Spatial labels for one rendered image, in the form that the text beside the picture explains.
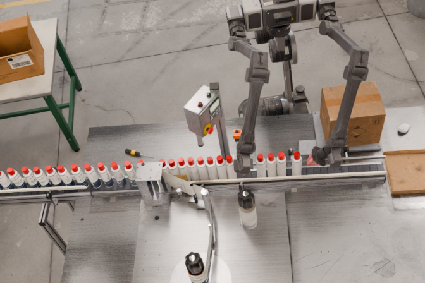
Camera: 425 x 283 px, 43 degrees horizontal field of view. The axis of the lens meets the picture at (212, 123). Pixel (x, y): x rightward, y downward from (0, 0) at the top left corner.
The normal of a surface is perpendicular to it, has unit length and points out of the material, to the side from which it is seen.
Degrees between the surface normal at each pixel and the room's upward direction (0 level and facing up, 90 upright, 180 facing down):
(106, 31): 0
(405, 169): 0
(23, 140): 0
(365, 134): 90
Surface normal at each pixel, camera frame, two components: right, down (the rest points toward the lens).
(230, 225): -0.11, -0.61
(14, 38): 0.22, 0.74
